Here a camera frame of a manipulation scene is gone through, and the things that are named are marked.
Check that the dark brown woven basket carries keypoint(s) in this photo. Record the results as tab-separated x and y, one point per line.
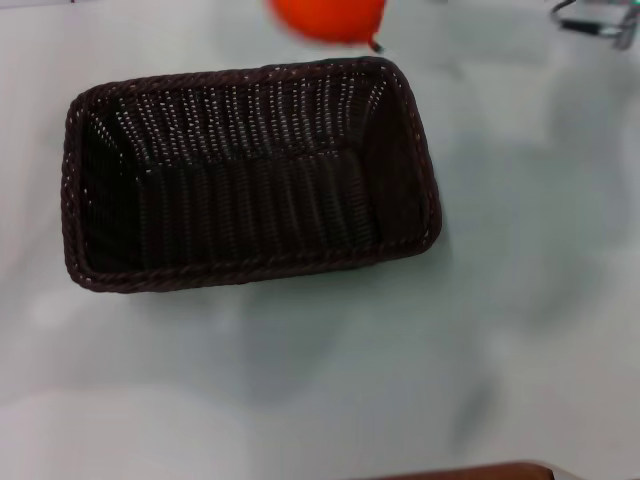
250	200

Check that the orange plastic fruit with stem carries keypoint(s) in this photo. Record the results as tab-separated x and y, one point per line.
325	17

